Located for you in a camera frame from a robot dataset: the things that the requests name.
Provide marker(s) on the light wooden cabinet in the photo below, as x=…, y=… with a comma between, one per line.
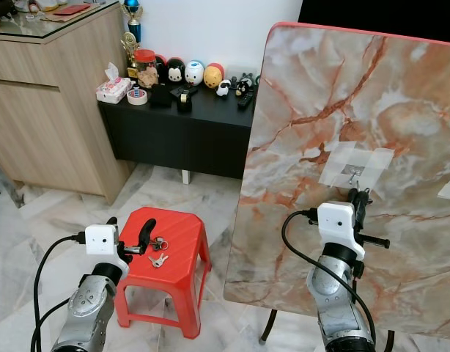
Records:
x=49, y=132

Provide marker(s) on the clear tape patch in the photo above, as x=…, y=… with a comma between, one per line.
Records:
x=375, y=159

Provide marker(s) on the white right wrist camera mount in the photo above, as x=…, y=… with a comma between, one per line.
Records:
x=335, y=224

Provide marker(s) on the pink tissue box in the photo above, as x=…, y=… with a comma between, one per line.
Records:
x=113, y=89

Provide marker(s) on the gold trophy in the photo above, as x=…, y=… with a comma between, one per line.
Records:
x=130, y=56

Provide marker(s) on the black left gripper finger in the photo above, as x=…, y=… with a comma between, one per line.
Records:
x=111, y=221
x=146, y=233

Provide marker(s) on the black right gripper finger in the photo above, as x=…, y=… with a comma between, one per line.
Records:
x=365, y=207
x=355, y=205

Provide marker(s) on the yellow round bear toy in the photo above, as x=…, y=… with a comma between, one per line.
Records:
x=214, y=75

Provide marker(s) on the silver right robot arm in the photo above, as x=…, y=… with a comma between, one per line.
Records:
x=331, y=290

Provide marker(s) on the marble pattern folding table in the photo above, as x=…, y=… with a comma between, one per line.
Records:
x=327, y=95

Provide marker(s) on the black round mouse toy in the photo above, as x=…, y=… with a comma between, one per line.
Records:
x=175, y=72

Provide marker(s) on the small panda figure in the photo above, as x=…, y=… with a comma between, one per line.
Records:
x=223, y=88

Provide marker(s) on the small metal hook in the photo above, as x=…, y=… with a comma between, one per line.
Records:
x=352, y=173

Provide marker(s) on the clear jar red lid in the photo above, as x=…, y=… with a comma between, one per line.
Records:
x=145, y=57

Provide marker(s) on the black tape dispenser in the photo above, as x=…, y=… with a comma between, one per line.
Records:
x=184, y=102

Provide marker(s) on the red plastic stool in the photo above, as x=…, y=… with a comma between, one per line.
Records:
x=181, y=235

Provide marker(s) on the white round toy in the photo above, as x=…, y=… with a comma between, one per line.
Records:
x=194, y=73

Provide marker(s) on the small black white figure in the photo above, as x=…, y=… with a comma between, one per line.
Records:
x=244, y=84

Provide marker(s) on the black remote control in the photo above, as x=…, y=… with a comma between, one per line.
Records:
x=245, y=100

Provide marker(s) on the black television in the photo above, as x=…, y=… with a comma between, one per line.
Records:
x=379, y=13

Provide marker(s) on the black metal table leg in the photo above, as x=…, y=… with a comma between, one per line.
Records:
x=269, y=326

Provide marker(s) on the flat red book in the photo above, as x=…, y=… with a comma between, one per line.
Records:
x=71, y=9

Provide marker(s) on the black pouch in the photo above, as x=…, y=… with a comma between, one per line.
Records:
x=160, y=97

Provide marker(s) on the white tape roll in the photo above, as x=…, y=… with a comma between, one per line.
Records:
x=130, y=97

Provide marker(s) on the blue trophy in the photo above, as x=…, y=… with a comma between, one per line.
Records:
x=133, y=9

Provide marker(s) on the black TV console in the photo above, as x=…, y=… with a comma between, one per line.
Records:
x=181, y=139

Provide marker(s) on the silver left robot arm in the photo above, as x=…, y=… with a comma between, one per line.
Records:
x=86, y=308

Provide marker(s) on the dark ceramic pot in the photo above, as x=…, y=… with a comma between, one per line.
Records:
x=1, y=7

